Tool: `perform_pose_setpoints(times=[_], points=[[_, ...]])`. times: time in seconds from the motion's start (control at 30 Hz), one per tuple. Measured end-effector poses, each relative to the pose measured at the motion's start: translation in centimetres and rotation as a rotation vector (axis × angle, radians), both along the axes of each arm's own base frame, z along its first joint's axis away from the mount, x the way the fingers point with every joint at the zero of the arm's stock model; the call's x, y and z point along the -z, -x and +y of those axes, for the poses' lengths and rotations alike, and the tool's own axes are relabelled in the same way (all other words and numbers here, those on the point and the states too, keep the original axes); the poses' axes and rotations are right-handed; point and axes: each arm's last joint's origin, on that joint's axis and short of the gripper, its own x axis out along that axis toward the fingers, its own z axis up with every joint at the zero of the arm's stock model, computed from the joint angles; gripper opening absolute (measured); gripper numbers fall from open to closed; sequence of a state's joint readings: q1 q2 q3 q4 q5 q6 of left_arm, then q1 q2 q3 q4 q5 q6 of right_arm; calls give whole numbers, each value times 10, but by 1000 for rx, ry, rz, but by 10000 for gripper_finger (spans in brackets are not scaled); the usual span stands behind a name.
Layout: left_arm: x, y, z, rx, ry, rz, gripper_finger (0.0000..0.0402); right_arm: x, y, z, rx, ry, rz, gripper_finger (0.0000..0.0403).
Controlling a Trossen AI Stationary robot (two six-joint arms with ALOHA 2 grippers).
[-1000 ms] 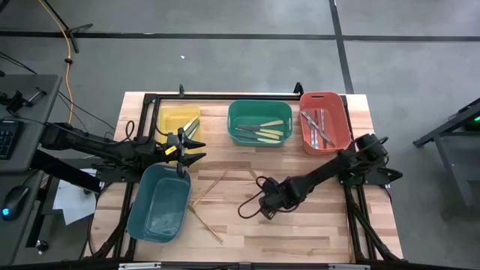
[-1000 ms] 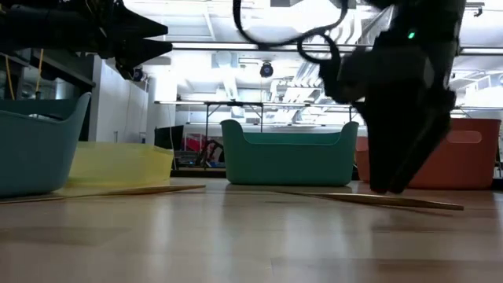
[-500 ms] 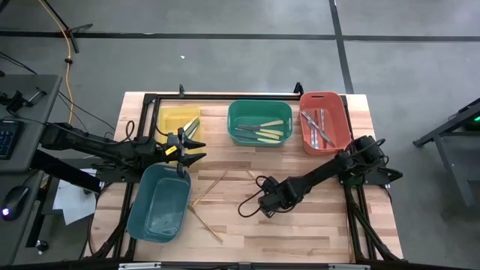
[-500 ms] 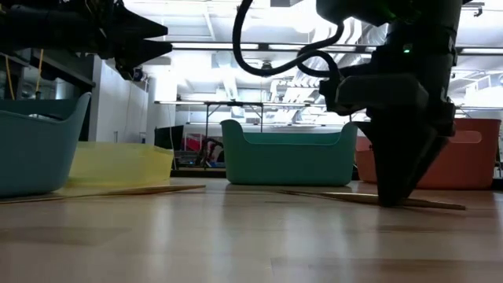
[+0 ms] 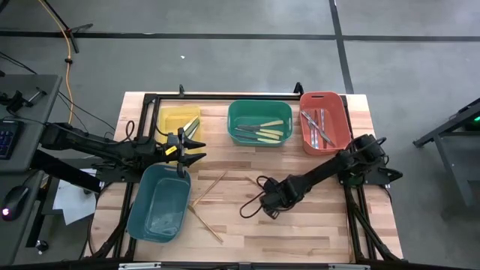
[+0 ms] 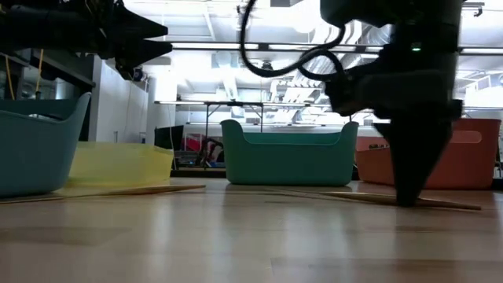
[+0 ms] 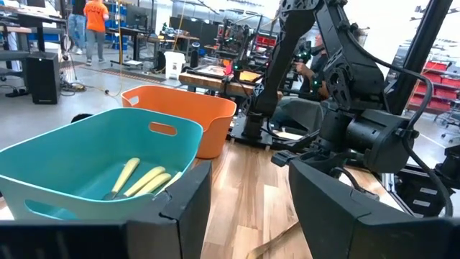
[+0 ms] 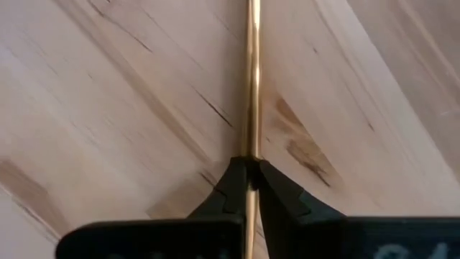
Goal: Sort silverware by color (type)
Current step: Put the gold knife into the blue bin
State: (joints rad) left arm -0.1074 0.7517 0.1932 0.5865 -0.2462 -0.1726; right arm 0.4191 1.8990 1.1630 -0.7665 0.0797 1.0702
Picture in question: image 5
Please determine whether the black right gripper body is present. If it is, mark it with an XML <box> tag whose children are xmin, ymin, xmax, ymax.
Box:
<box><xmin>258</xmin><ymin>175</ymin><xmax>305</xmax><ymax>221</ymax></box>

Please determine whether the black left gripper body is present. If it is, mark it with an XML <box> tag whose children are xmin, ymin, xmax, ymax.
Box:
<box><xmin>159</xmin><ymin>127</ymin><xmax>188</xmax><ymax>179</ymax></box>

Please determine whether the green-handled knife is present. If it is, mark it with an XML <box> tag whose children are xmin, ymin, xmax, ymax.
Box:
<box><xmin>182</xmin><ymin>115</ymin><xmax>200</xmax><ymax>133</ymax></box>
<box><xmin>185</xmin><ymin>119</ymin><xmax>201</xmax><ymax>140</ymax></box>

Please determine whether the cream-handled utensil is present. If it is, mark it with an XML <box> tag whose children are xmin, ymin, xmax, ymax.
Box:
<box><xmin>235</xmin><ymin>127</ymin><xmax>284</xmax><ymax>137</ymax></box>
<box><xmin>234</xmin><ymin>133</ymin><xmax>282</xmax><ymax>145</ymax></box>

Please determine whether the cream-handled knife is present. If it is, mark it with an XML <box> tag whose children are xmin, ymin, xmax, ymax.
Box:
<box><xmin>237</xmin><ymin>119</ymin><xmax>285</xmax><ymax>133</ymax></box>

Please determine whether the striped-handle knife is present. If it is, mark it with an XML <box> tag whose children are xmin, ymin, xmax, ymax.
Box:
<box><xmin>299</xmin><ymin>109</ymin><xmax>337</xmax><ymax>148</ymax></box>

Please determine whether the translucent yellow plastic bin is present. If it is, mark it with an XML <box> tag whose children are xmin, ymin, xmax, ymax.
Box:
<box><xmin>156</xmin><ymin>104</ymin><xmax>204</xmax><ymax>165</ymax></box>

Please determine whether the teal blue plastic bin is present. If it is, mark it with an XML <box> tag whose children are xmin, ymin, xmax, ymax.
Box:
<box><xmin>126</xmin><ymin>163</ymin><xmax>192</xmax><ymax>243</ymax></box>

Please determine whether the green plastic bin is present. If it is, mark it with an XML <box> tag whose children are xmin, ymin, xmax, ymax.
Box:
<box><xmin>226</xmin><ymin>99</ymin><xmax>293</xmax><ymax>147</ymax></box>

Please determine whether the orange plastic bin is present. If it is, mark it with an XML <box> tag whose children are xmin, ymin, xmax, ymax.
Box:
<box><xmin>298</xmin><ymin>91</ymin><xmax>353</xmax><ymax>157</ymax></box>

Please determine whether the black desk leg beam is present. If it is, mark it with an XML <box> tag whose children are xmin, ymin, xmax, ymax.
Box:
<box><xmin>29</xmin><ymin>148</ymin><xmax>103</xmax><ymax>194</ymax></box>

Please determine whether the white paper sheet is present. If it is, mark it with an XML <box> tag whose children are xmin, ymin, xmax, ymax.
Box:
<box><xmin>52</xmin><ymin>167</ymin><xmax>99</xmax><ymax>226</ymax></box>

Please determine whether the grey desk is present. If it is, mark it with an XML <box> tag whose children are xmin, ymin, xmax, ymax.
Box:
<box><xmin>0</xmin><ymin>73</ymin><xmax>63</xmax><ymax>266</ymax></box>

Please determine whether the black tripod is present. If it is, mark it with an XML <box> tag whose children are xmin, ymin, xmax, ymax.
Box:
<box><xmin>37</xmin><ymin>0</ymin><xmax>95</xmax><ymax>54</ymax></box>

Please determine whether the black keyboard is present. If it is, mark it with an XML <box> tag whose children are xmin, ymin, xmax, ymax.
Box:
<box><xmin>0</xmin><ymin>118</ymin><xmax>24</xmax><ymax>161</ymax></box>

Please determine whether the black computer mouse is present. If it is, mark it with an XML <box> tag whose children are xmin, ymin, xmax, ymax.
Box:
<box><xmin>1</xmin><ymin>184</ymin><xmax>30</xmax><ymax>221</ymax></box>

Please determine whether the grey metal stand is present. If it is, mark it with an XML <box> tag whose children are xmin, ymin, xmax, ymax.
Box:
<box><xmin>412</xmin><ymin>96</ymin><xmax>480</xmax><ymax>218</ymax></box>

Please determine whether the device with green light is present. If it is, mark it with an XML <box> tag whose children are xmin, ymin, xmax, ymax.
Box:
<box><xmin>463</xmin><ymin>110</ymin><xmax>480</xmax><ymax>132</ymax></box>

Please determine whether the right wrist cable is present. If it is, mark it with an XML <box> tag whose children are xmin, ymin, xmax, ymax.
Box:
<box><xmin>239</xmin><ymin>175</ymin><xmax>272</xmax><ymax>220</ymax></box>

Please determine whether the wrist cable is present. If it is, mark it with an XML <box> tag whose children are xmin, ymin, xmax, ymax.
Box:
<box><xmin>112</xmin><ymin>119</ymin><xmax>137</xmax><ymax>144</ymax></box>
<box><xmin>239</xmin><ymin>175</ymin><xmax>272</xmax><ymax>220</ymax></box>

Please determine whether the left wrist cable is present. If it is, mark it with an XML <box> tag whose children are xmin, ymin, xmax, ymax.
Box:
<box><xmin>112</xmin><ymin>119</ymin><xmax>137</xmax><ymax>144</ymax></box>

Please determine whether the black metal table frame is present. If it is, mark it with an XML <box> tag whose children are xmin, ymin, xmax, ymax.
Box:
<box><xmin>84</xmin><ymin>81</ymin><xmax>404</xmax><ymax>266</ymax></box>

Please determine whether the black floor cable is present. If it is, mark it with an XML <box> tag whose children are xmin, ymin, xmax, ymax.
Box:
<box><xmin>0</xmin><ymin>50</ymin><xmax>38</xmax><ymax>76</ymax></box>
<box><xmin>55</xmin><ymin>89</ymin><xmax>117</xmax><ymax>132</ymax></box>

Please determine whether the silver edge bracket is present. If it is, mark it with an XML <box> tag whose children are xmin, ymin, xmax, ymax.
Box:
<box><xmin>328</xmin><ymin>263</ymin><xmax>371</xmax><ymax>270</ymax></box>
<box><xmin>118</xmin><ymin>262</ymin><xmax>162</xmax><ymax>270</ymax></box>

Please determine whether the orange power cable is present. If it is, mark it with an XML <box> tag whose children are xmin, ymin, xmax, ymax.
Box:
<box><xmin>37</xmin><ymin>0</ymin><xmax>75</xmax><ymax>125</ymax></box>

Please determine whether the black clamp mount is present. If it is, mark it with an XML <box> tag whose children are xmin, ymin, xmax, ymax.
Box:
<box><xmin>0</xmin><ymin>86</ymin><xmax>48</xmax><ymax>116</ymax></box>

